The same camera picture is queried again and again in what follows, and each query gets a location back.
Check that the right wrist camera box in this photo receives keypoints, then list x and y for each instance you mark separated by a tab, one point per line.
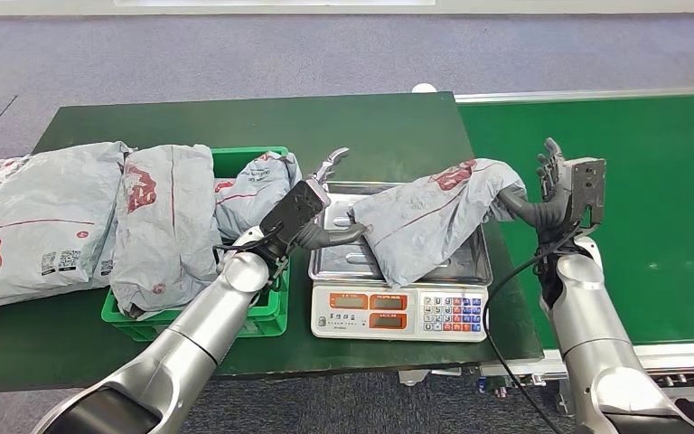
586	188

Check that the green conveyor belt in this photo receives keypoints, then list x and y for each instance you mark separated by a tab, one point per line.
652	180

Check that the green plastic crate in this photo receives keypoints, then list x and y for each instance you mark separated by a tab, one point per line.
245	162

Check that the white electronic scale body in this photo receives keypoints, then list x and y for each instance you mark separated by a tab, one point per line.
407	329

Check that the large flat grey parcel bag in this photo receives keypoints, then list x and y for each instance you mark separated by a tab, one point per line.
42	221

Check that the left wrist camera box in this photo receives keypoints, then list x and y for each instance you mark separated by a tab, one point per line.
293	212

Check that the aluminium conveyor frame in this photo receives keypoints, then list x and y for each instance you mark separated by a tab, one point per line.
682	353

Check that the grey parcel bag red print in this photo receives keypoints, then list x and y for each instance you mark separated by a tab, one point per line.
251	191

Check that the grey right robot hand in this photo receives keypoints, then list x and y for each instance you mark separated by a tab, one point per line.
547	218

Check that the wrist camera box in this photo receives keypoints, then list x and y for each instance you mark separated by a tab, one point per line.
586	188
293	212

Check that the white round cap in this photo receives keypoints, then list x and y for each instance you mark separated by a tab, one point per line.
424	88

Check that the steel weighing tray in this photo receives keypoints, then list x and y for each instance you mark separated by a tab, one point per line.
347	263

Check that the pillow-shaped grey parcel bag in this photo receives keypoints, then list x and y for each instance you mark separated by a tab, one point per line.
431	221

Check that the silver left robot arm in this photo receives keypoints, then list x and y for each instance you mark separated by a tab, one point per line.
203	335

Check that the grey table foot bracket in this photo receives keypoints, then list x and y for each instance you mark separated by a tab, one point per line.
414	377

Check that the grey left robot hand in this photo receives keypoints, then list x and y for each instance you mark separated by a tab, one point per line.
329	235

